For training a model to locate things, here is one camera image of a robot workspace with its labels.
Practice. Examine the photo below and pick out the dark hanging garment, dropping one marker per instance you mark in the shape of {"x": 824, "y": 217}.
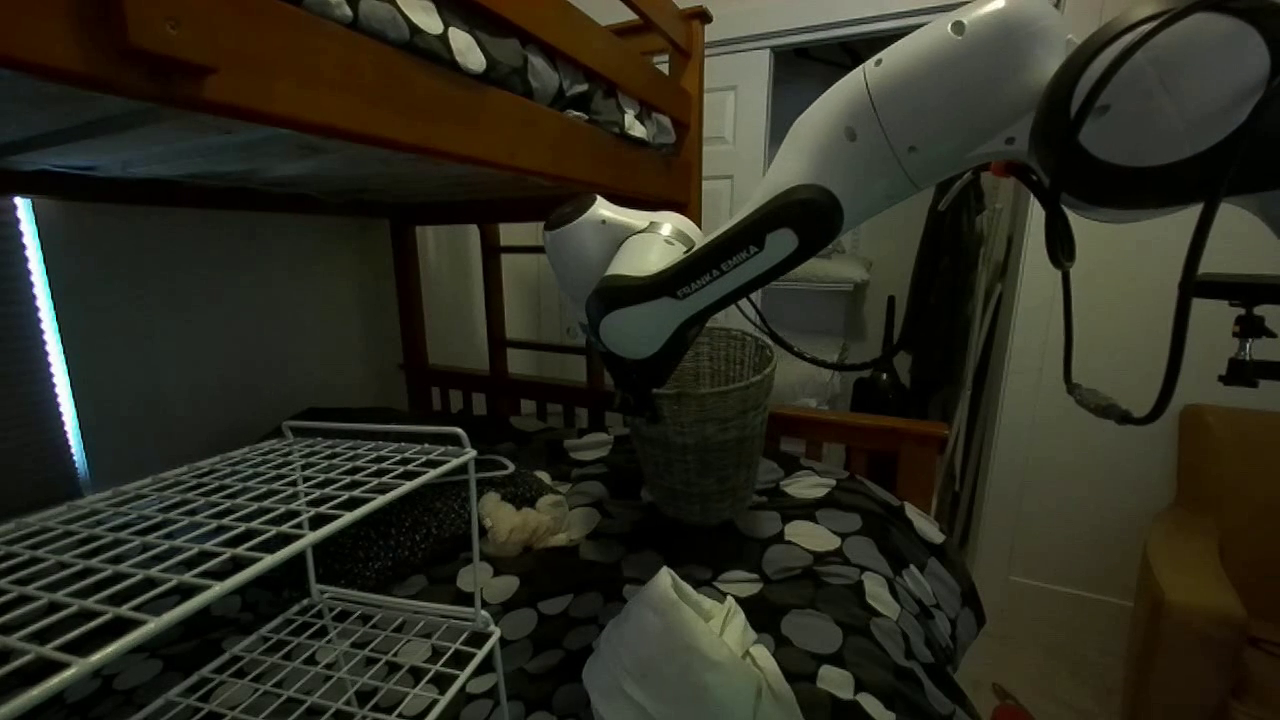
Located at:
{"x": 966, "y": 335}

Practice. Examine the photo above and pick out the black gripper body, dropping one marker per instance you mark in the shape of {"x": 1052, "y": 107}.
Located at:
{"x": 644, "y": 395}

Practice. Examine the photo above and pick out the grey woven basket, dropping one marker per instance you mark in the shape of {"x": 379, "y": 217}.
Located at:
{"x": 714, "y": 426}

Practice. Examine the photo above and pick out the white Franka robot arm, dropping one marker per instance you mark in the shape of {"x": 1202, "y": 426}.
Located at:
{"x": 905, "y": 123}

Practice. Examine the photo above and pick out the wooden bunk bed frame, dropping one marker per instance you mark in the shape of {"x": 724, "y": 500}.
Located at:
{"x": 401, "y": 123}

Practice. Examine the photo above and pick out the tan cardboard box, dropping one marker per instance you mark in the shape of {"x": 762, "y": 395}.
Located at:
{"x": 1206, "y": 573}

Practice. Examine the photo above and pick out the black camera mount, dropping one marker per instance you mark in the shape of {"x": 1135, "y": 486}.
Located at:
{"x": 1244, "y": 343}

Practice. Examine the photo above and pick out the crumpled white cloth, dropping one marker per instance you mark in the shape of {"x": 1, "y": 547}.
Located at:
{"x": 682, "y": 654}

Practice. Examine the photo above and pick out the black pebble-pattern bedspread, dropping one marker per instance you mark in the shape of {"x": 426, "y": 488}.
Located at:
{"x": 824, "y": 584}

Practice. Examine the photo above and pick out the small red object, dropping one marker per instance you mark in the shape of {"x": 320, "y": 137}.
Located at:
{"x": 1010, "y": 703}

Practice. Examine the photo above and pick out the cream fluffy plush item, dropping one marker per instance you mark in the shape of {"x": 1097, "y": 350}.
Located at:
{"x": 532, "y": 522}

